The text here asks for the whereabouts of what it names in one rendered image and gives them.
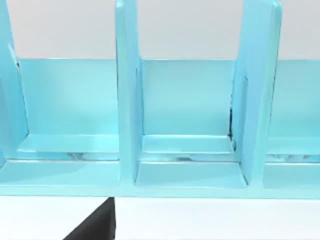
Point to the light blue rack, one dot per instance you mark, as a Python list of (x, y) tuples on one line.
[(75, 105)]

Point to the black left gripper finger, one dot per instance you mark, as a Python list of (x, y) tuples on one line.
[(98, 222)]

